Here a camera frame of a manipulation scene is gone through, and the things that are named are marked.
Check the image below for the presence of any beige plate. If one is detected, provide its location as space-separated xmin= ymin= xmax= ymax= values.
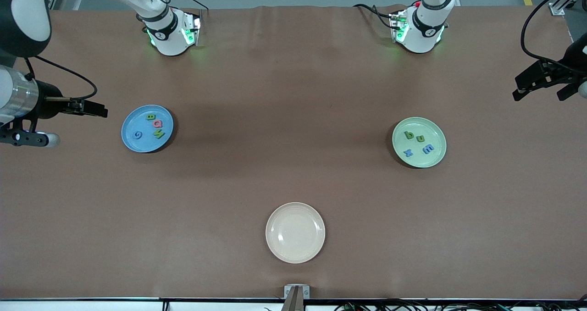
xmin=266 ymin=202 xmax=326 ymax=264

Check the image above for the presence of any blue plate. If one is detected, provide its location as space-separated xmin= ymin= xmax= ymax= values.
xmin=121 ymin=105 xmax=174 ymax=153

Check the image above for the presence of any black arm base cable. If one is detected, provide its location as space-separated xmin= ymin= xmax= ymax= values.
xmin=137 ymin=0 xmax=209 ymax=22
xmin=353 ymin=4 xmax=399 ymax=29

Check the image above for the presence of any black left arm base cable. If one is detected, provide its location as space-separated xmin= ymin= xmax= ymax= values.
xmin=353 ymin=4 xmax=399 ymax=29

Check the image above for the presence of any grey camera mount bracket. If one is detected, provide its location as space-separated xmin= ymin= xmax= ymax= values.
xmin=282 ymin=284 xmax=310 ymax=311

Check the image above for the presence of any green plate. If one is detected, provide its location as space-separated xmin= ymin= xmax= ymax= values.
xmin=392 ymin=117 xmax=447 ymax=168

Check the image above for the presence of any black right arm base cable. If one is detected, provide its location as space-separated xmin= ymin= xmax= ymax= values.
xmin=137 ymin=0 xmax=209 ymax=22

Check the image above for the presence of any brown table cover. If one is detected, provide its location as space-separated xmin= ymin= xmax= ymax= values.
xmin=0 ymin=5 xmax=587 ymax=300

